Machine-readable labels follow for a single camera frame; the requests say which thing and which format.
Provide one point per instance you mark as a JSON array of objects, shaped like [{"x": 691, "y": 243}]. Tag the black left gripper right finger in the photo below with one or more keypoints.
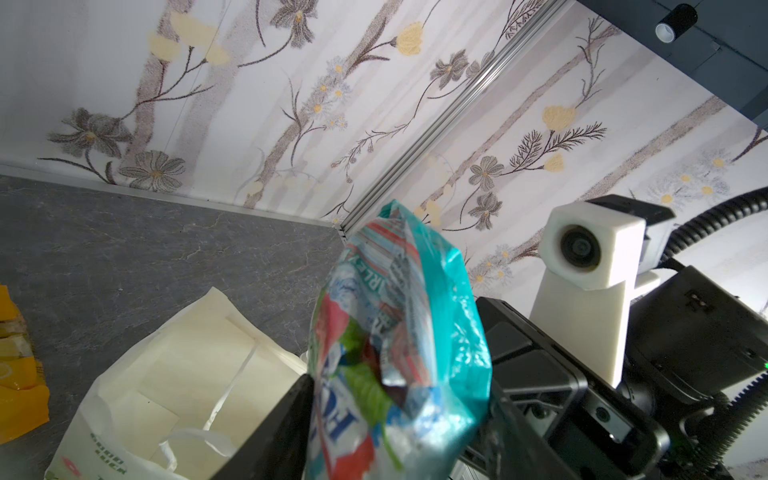
[{"x": 505, "y": 447}]

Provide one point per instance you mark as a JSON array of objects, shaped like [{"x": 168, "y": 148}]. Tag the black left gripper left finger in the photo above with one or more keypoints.
[{"x": 277, "y": 448}]

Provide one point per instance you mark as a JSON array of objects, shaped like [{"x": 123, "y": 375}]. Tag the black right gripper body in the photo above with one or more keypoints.
[{"x": 593, "y": 430}]

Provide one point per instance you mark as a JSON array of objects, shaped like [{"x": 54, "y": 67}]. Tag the white paper shopping bag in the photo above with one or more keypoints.
[{"x": 179, "y": 403}]

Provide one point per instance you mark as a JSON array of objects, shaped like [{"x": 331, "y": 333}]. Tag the teal mint candy bag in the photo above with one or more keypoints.
[{"x": 398, "y": 356}]

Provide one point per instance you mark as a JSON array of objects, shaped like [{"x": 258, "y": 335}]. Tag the orange snack pack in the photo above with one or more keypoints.
[{"x": 24, "y": 392}]

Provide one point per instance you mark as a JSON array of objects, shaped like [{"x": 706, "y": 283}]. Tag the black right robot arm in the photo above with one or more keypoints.
[{"x": 630, "y": 364}]

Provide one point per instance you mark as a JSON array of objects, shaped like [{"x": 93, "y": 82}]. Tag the black ceiling spotlight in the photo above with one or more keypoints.
[{"x": 677, "y": 22}]

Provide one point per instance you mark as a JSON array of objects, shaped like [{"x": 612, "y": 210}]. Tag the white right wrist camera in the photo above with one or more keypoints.
[{"x": 599, "y": 254}]

